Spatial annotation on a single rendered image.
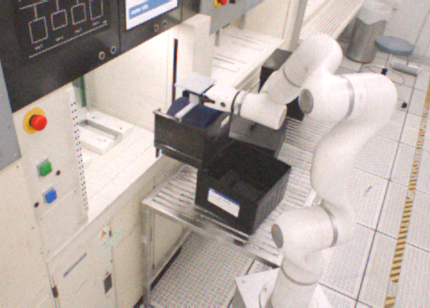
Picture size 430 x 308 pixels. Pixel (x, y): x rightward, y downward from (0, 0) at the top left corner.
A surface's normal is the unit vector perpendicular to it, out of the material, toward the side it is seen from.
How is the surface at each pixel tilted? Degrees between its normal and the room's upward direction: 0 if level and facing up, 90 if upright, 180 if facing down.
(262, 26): 90
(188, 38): 90
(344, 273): 0
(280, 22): 90
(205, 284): 0
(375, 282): 0
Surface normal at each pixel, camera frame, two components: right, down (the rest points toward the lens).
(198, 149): -0.47, 0.50
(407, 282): 0.10, -0.79
